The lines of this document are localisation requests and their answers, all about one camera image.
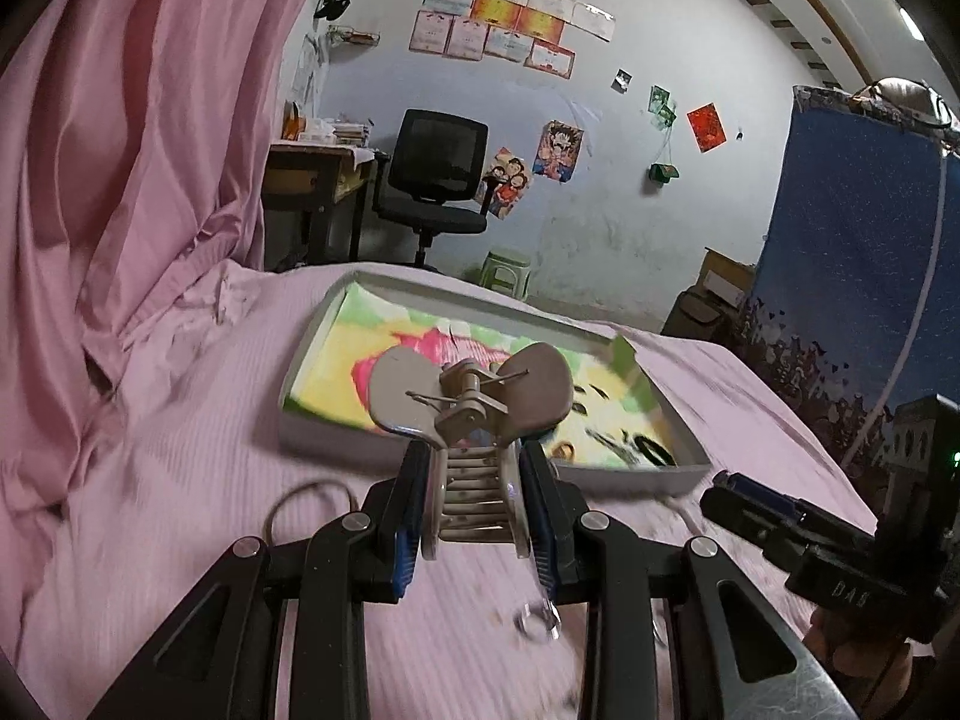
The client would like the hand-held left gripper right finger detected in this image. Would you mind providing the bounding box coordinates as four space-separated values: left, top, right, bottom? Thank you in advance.
517 441 860 720

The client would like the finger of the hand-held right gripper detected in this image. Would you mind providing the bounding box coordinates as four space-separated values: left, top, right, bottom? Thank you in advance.
724 471 856 533
700 486 878 580

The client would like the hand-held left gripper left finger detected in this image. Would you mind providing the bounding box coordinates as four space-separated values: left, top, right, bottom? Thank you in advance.
86 450 421 720

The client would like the grey shallow box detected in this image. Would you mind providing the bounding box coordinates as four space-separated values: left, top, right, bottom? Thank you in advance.
279 270 712 500

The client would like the beige hair claw clip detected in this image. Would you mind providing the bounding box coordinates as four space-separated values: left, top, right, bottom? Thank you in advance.
367 341 575 560

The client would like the person's right hand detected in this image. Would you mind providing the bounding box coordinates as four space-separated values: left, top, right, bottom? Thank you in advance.
806 600 935 720

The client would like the cardboard box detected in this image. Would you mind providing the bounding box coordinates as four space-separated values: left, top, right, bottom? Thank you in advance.
701 246 758 308

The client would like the colourful printed cloth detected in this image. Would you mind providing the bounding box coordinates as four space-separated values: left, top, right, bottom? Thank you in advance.
289 286 676 470

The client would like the blue patterned curtain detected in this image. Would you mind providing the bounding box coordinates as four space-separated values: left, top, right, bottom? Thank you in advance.
731 82 960 481

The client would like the green plastic stool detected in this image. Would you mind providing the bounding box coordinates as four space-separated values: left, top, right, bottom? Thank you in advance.
480 250 532 297

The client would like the red paper square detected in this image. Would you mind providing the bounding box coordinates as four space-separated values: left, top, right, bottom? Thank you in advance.
686 103 728 155

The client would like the cartoon family poster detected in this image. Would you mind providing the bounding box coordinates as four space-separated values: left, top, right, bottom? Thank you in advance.
474 148 533 222

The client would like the wooden desk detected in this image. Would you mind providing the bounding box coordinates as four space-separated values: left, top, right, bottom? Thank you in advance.
262 142 383 271

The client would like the cartoon boy poster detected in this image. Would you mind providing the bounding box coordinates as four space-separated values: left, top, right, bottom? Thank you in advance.
532 120 586 185

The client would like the black office chair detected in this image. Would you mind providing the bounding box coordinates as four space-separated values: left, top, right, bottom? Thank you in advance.
371 109 500 275

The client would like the pink curtain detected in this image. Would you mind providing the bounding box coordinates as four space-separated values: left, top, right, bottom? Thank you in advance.
0 0 357 466

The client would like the silver ring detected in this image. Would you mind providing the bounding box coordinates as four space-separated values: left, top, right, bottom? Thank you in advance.
514 600 563 642

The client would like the thin brown hair tie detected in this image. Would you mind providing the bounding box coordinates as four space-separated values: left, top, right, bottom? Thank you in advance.
262 481 357 545

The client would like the bag with black straps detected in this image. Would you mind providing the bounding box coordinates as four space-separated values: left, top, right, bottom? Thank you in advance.
851 76 960 155

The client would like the group of wall certificates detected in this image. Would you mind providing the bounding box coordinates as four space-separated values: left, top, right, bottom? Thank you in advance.
409 0 617 80

